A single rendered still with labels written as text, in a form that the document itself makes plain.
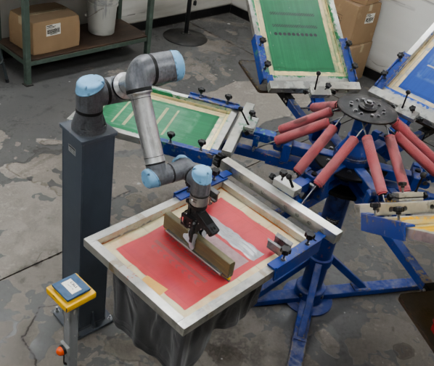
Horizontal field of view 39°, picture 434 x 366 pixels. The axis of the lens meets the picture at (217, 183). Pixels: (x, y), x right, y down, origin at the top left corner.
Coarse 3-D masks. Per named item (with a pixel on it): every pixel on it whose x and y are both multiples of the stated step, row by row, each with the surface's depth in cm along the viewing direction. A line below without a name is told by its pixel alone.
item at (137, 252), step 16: (208, 208) 272; (224, 208) 273; (224, 224) 264; (240, 224) 265; (144, 240) 248; (208, 240) 253; (128, 256) 239; (144, 256) 240; (160, 256) 241; (144, 272) 233
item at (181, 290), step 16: (256, 224) 267; (224, 240) 255; (256, 240) 258; (272, 240) 260; (240, 256) 248; (160, 272) 234; (176, 272) 235; (240, 272) 240; (176, 288) 228; (192, 288) 229; (208, 288) 230; (192, 304) 223
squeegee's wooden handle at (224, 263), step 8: (168, 216) 247; (176, 216) 247; (168, 224) 249; (176, 224) 245; (176, 232) 247; (184, 232) 243; (184, 240) 245; (200, 240) 237; (200, 248) 239; (208, 248) 235; (216, 248) 235; (208, 256) 237; (216, 256) 233; (224, 256) 232; (216, 264) 235; (224, 264) 231; (232, 264) 230; (224, 272) 233; (232, 272) 233
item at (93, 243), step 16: (240, 192) 279; (160, 208) 260; (176, 208) 268; (256, 208) 273; (128, 224) 249; (288, 224) 264; (96, 240) 238; (96, 256) 235; (112, 256) 232; (112, 272) 230; (128, 272) 226; (256, 272) 236; (272, 272) 238; (144, 288) 220; (240, 288) 228; (160, 304) 215; (208, 304) 219; (224, 304) 221; (176, 320) 210; (192, 320) 211
